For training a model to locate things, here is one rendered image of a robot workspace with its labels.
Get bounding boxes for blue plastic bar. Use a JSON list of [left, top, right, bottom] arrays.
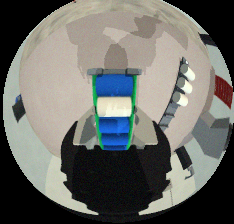
[[102, 133, 128, 145], [99, 116, 130, 133], [103, 145, 127, 150], [96, 74, 133, 96]]

